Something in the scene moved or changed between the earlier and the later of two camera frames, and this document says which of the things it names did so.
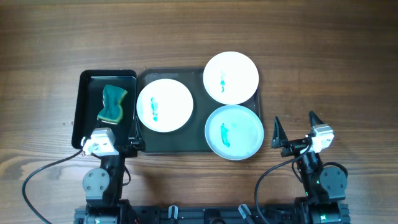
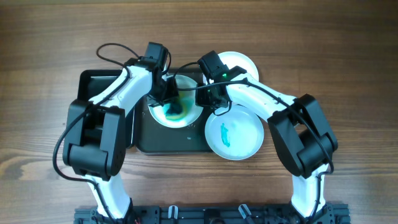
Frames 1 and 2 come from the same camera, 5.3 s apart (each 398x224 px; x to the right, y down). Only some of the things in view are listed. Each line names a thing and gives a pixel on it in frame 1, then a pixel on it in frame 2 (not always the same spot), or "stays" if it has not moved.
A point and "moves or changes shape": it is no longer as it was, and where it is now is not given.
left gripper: (129, 150) -> (171, 91)
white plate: (164, 105) moves or changes shape
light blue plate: (234, 132) stays
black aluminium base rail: (284, 214) stays
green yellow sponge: (112, 109) moves or changes shape
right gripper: (280, 139) -> (201, 99)
